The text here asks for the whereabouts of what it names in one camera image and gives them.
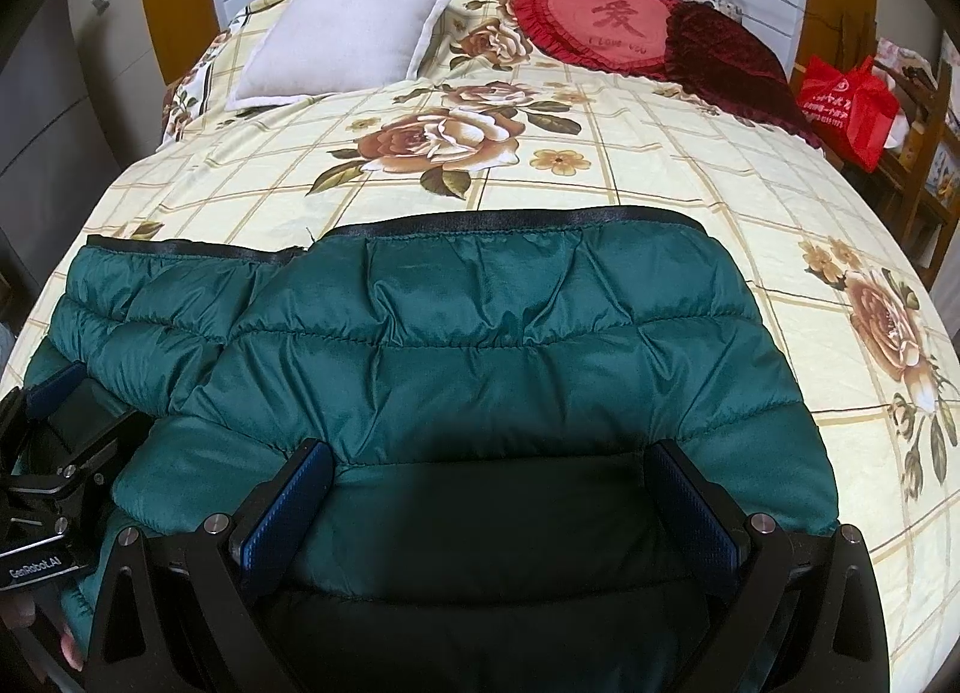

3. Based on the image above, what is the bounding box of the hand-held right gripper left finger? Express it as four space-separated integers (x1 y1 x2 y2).
86 438 335 693

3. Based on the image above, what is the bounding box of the red heart-shaped pillow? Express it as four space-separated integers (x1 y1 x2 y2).
512 0 680 80

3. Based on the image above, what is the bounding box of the green puffer jacket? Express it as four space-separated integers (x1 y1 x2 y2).
15 205 841 693

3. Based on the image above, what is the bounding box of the dark red velvet pillow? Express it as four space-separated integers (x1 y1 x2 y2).
664 1 826 150

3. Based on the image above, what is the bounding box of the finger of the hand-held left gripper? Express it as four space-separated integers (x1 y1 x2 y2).
21 361 92 418
56 414 155 495

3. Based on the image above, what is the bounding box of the white square pillow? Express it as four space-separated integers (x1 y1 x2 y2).
225 0 470 113

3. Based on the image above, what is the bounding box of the wooden chair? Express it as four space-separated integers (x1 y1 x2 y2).
862 37 960 289

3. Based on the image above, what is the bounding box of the floral bed quilt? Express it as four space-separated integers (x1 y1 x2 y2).
0 0 960 693

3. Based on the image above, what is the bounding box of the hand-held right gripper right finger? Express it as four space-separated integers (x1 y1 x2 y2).
645 440 891 693

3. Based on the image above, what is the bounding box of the person's left hand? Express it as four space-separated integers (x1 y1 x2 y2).
0 584 85 673

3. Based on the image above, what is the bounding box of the red shopping bag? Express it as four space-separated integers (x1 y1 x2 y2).
796 55 901 174

